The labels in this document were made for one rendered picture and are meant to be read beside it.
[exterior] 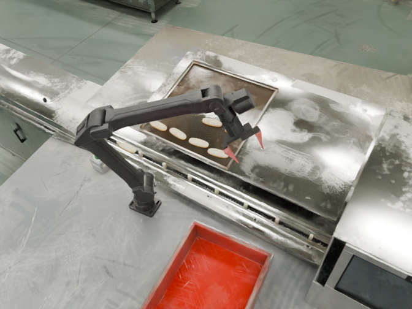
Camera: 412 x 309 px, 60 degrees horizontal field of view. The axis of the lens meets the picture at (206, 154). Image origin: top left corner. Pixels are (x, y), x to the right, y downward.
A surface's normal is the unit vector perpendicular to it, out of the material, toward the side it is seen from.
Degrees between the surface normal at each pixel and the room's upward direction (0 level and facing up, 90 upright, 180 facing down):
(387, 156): 0
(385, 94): 0
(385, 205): 0
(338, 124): 10
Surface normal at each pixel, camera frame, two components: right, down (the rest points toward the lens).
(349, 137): -0.16, -0.51
